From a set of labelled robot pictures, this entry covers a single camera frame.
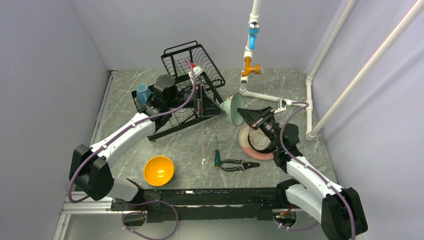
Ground pink rimmed ceramic plate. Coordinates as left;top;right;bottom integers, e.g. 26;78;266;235
238;124;273;161

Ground blue floral ceramic mug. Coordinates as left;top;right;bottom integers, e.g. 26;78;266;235
136;83;152;105

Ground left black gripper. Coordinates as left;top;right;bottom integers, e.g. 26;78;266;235
166;84;226;117

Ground aluminium side rail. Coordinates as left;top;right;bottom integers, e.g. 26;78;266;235
53;70;119;240

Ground black ceramic plate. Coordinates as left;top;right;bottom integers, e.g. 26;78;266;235
247;127;277;155

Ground black grey pliers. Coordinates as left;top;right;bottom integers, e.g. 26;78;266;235
220;159;260;172

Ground green handled screwdriver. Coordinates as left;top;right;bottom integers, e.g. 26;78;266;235
214;137;221;169

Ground yellow ribbed ceramic bowl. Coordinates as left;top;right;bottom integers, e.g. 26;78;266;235
143;156;175;187

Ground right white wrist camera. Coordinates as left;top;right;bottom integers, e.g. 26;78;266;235
273;98;293;114

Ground white PVC pipe frame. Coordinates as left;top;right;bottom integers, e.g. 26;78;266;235
238;0;357;142

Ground white tall pole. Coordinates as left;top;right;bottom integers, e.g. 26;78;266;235
305;0;424;141

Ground orange pipe valve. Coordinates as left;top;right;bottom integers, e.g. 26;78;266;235
241;56;262;77

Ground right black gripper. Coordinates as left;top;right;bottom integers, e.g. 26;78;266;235
237;105;283;149

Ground mint green ceramic bowl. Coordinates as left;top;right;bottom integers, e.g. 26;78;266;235
219;92;245;127

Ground black wire dish rack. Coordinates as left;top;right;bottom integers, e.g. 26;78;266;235
131;40;226;142

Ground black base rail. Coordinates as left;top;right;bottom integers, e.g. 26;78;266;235
110;187;290;223

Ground blue cylinder on pipe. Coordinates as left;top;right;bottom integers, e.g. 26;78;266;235
248;21;260;51

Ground speckled grey ceramic plate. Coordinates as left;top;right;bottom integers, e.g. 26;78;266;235
248;125;273;152

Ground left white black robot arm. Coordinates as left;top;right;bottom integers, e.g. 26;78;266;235
69;74;226;210

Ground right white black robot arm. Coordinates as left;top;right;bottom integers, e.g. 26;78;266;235
237;106;369;240

